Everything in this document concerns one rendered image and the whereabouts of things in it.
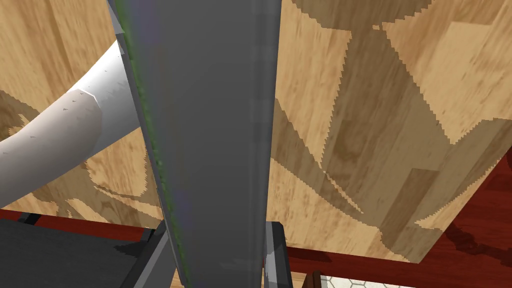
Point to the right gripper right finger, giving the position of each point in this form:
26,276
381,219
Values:
276,260

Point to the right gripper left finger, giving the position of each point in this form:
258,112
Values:
154,268

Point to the grey slab green edge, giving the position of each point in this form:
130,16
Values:
208,120

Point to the light wooden table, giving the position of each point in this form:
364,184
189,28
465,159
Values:
400,120

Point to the white curved tube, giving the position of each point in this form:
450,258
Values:
52,136

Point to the dark grey flat panel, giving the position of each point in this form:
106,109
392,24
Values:
60,256

